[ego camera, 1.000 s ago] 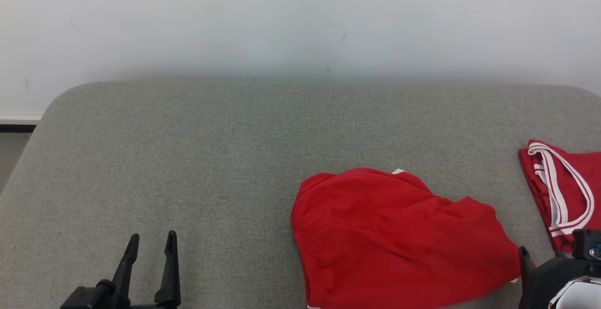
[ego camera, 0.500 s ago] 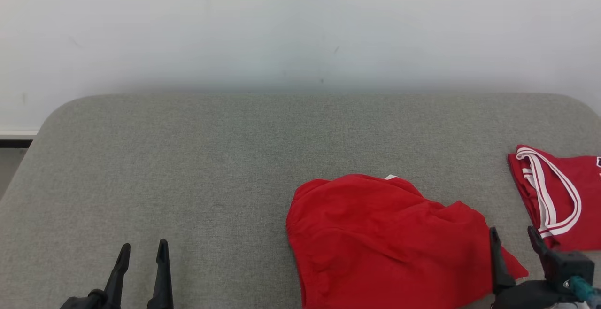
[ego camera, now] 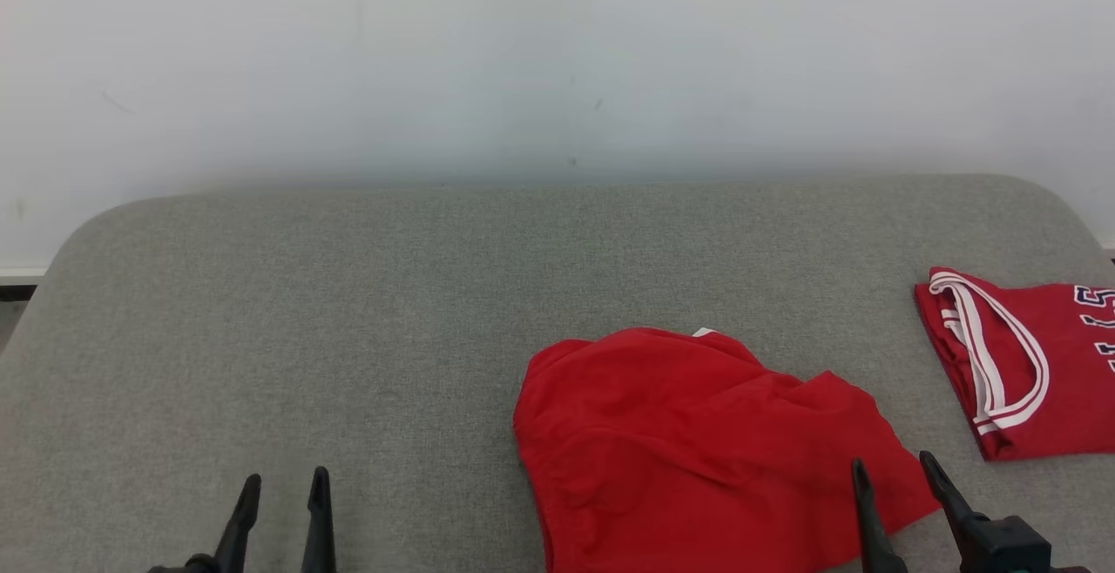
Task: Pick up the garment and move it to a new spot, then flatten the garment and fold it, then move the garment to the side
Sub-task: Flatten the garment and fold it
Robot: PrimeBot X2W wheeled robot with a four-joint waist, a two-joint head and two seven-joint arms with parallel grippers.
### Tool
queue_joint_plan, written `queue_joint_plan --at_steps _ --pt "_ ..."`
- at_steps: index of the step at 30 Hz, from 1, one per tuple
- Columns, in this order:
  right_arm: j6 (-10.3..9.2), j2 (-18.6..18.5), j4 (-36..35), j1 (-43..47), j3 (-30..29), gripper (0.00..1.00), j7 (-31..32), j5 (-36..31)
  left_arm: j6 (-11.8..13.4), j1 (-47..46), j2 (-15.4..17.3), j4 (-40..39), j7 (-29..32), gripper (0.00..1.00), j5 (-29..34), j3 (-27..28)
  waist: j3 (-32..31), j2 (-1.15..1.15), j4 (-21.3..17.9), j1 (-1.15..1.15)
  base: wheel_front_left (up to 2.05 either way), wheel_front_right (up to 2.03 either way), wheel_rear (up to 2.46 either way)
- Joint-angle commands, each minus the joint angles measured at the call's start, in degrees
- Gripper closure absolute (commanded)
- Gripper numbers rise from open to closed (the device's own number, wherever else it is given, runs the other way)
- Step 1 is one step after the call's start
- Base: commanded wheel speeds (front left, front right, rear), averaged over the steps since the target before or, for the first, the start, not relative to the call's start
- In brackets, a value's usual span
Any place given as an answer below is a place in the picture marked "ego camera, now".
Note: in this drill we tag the grey fabric sofa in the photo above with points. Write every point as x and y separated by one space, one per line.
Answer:
348 338

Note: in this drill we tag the red Bulls basketball jersey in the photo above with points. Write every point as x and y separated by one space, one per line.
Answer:
1063 381

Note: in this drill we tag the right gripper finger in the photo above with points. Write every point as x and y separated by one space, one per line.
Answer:
875 538
948 499

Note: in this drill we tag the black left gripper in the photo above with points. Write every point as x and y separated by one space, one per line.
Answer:
196 566

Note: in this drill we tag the red basketball shorts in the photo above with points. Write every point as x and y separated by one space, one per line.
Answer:
679 451

